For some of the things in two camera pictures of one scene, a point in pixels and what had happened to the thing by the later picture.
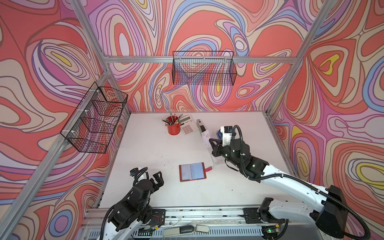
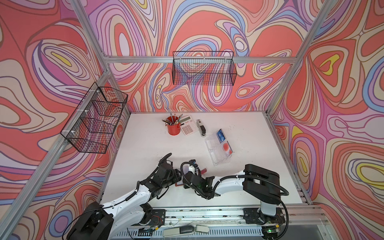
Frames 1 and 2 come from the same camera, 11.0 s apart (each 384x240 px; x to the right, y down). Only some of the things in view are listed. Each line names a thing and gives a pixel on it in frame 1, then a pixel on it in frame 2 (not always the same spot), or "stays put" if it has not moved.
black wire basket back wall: [203, 68] stays put
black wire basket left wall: [92, 128] stays put
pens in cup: [173, 122] stays put
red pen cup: [174, 126] stays put
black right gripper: [218, 146] -> [186, 186]
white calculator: [189, 126] stays put
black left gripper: [160, 181] -> [176, 175]
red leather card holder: [193, 171] -> [178, 183]
